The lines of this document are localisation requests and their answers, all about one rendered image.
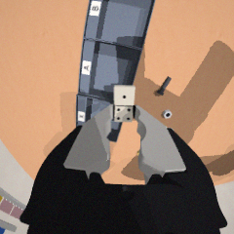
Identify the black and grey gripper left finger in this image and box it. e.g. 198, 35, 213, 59
19, 104, 115, 225

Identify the silver hex nut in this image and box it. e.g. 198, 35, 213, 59
163, 109, 172, 118

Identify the grey three-compartment bin rack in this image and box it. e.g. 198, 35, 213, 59
76, 0, 156, 127

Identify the dark grey bolt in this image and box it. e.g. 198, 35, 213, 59
157, 77, 172, 96

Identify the white domino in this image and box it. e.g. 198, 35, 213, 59
114, 85, 136, 122

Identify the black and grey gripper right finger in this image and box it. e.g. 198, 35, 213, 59
133, 104, 227, 229

